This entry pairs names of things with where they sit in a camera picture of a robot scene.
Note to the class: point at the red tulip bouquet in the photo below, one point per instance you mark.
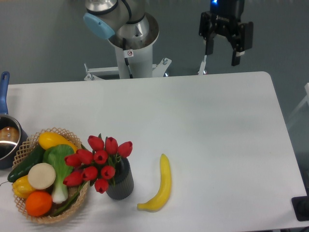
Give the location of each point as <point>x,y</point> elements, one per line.
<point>98,166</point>

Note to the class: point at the yellow squash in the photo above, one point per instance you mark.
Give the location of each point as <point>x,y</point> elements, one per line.
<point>50,139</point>

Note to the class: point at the yellow bell pepper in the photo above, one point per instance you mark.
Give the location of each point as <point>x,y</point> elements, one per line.
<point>22,188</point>

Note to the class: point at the dark grey ribbed vase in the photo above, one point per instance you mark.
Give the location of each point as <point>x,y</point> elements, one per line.
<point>123,184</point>

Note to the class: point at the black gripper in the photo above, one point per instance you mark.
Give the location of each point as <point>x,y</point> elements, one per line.
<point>224,19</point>

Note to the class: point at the green bok choy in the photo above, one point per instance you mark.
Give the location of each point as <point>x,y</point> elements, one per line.
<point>55,156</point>

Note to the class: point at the yellow banana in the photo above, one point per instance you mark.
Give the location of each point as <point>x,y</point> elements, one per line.
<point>161,198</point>

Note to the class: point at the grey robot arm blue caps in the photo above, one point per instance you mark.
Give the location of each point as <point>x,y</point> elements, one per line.
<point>126,24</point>

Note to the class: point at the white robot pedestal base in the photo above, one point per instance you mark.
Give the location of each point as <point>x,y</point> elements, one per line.
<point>131,64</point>

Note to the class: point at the orange fruit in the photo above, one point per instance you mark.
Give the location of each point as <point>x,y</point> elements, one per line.
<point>38,203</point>

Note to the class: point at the dark green cucumber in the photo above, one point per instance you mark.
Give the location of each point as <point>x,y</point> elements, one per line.
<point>22,169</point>

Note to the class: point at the black device at table edge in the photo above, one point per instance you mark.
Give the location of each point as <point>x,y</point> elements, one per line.
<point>301,207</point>

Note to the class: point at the white furniture frame right edge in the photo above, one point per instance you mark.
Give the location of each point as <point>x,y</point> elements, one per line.
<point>303,105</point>

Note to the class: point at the blue saucepan with handle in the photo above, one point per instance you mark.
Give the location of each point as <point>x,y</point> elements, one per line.
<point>11,133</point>

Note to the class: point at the woven wicker basket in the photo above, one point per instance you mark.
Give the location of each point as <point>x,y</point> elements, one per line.
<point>76,194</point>

